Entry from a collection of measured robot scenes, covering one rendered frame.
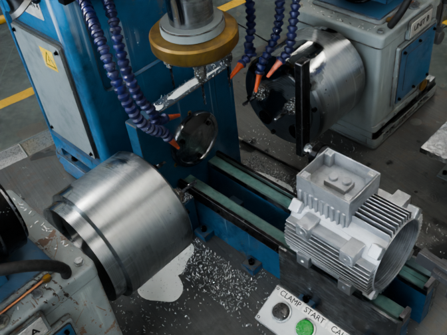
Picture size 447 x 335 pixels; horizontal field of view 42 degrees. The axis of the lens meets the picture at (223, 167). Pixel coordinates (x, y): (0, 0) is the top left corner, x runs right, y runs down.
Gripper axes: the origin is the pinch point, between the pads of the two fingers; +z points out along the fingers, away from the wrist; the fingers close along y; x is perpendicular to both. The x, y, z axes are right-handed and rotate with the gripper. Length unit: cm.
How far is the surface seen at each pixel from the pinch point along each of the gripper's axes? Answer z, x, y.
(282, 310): 13.8, -1.1, 26.2
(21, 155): 164, 89, 6
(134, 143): 66, 4, 15
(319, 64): 48, -4, -27
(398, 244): 9.2, 8.7, -5.7
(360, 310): 7.3, 15.4, 8.0
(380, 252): 8.1, -3.3, 6.8
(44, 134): 164, 85, -6
